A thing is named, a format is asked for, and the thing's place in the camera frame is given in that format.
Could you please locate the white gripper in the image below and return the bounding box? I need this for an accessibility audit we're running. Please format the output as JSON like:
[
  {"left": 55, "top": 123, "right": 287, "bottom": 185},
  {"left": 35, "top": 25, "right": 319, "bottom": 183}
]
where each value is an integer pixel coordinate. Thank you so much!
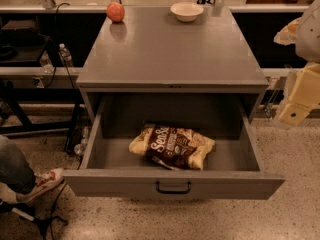
[{"left": 274, "top": 18, "right": 320, "bottom": 130}]

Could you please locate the brown chip bag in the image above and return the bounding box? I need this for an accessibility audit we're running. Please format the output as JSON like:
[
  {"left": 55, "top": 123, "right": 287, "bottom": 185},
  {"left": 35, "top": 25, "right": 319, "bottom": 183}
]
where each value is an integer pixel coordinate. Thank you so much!
[{"left": 129, "top": 124, "right": 215, "bottom": 170}]

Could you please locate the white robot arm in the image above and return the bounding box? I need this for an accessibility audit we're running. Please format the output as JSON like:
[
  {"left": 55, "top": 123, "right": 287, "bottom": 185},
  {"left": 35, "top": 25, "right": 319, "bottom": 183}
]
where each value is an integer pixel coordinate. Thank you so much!
[{"left": 273, "top": 0, "right": 320, "bottom": 129}]

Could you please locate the white ceramic bowl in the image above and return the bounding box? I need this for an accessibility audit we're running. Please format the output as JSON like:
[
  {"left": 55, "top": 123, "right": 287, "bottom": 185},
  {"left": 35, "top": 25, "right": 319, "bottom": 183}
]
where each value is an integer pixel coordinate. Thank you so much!
[{"left": 170, "top": 2, "right": 204, "bottom": 22}]

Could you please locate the grey metal cabinet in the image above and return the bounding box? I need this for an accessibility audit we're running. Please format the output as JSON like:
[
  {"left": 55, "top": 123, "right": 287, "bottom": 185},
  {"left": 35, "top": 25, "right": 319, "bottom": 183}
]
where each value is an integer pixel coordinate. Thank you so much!
[{"left": 77, "top": 6, "right": 268, "bottom": 97}]

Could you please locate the orange round fruit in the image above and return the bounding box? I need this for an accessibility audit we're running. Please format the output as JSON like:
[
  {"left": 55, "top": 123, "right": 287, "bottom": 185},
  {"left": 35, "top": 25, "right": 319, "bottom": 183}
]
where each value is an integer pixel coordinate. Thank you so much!
[{"left": 106, "top": 2, "right": 125, "bottom": 23}]

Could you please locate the plastic bottle on floor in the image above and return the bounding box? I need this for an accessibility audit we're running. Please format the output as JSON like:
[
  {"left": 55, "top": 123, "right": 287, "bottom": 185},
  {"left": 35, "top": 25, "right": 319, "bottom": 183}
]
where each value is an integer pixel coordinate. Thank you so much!
[{"left": 74, "top": 126, "right": 90, "bottom": 156}]

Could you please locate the clear plastic water bottle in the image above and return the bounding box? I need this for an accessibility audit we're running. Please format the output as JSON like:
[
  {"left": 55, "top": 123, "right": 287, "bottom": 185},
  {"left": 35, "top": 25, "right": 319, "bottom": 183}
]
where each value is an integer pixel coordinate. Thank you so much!
[{"left": 59, "top": 43, "right": 74, "bottom": 69}]

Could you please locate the white and red sneaker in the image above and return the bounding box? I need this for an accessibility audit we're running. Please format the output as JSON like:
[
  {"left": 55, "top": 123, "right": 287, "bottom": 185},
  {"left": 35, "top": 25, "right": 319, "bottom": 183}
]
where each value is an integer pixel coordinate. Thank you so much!
[{"left": 16, "top": 168, "right": 63, "bottom": 204}]

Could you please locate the blue jeans leg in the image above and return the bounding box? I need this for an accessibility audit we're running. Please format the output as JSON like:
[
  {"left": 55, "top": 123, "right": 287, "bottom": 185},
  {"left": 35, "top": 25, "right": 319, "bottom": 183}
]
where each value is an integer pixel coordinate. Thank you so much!
[{"left": 0, "top": 136, "right": 35, "bottom": 194}]

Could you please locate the black tripod stand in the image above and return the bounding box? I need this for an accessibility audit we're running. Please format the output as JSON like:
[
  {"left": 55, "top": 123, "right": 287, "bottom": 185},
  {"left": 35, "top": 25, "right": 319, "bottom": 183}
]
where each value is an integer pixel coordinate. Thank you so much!
[{"left": 0, "top": 199, "right": 68, "bottom": 240}]

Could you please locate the black drawer handle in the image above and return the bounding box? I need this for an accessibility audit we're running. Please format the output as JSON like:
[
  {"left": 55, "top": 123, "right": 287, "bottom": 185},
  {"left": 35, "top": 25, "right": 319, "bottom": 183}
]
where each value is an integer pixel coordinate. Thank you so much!
[{"left": 155, "top": 181, "right": 191, "bottom": 195}]

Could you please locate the black cable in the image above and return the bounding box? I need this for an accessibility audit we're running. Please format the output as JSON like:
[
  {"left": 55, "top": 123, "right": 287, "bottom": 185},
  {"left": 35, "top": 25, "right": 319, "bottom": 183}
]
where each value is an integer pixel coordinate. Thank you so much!
[{"left": 43, "top": 2, "right": 72, "bottom": 89}]

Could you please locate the black table frame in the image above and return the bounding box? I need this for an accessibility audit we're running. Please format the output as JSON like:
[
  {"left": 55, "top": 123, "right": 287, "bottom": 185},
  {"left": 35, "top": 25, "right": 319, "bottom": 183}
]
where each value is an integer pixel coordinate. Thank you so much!
[{"left": 0, "top": 36, "right": 83, "bottom": 153}]

